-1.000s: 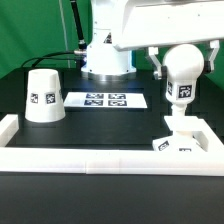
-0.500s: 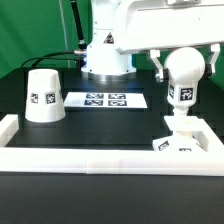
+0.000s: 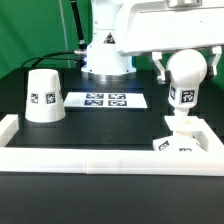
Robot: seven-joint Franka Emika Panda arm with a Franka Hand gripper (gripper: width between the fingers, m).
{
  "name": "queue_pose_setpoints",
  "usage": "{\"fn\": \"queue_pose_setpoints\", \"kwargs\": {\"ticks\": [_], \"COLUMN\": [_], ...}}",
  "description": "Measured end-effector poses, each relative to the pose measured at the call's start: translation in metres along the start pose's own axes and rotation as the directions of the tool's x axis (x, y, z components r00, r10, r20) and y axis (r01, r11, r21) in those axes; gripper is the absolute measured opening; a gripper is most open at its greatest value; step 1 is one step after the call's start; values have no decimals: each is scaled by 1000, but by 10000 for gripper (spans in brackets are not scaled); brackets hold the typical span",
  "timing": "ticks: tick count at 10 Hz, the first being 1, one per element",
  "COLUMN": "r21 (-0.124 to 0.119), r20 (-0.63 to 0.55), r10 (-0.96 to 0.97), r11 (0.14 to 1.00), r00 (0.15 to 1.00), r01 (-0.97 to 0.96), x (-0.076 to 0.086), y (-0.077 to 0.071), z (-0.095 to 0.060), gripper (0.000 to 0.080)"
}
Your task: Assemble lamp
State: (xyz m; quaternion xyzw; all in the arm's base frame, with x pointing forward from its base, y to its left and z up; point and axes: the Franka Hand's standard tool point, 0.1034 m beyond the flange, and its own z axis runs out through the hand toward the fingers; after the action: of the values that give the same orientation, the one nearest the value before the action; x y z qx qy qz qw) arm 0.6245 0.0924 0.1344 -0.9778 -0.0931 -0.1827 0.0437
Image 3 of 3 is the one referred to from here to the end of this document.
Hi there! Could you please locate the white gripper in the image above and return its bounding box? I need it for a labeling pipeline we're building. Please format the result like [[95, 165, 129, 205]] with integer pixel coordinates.
[[115, 0, 224, 84]]

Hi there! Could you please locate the white lamp bulb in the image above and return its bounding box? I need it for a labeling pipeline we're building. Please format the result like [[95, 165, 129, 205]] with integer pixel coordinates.
[[166, 49, 207, 116]]

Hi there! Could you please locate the white lamp base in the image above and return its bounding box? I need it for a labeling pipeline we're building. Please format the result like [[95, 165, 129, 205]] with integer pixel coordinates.
[[153, 116, 207, 152]]

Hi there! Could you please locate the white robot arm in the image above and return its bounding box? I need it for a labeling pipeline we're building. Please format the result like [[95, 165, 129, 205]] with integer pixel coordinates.
[[82, 0, 224, 84]]

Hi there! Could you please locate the white lamp shade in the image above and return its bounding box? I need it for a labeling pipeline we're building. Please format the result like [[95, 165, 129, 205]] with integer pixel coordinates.
[[25, 69, 65, 123]]

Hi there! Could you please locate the white marker sheet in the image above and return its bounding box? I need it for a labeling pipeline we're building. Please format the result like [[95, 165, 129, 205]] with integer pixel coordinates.
[[64, 92, 147, 109]]

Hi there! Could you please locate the black hose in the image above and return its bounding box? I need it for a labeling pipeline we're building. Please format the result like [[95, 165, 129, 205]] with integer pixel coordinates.
[[69, 0, 88, 51]]

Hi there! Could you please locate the black cable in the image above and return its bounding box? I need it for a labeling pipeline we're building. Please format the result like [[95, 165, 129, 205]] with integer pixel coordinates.
[[20, 50, 88, 69]]

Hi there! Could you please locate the white U-shaped frame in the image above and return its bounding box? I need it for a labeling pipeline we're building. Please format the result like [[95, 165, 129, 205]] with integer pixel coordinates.
[[0, 114, 224, 176]]

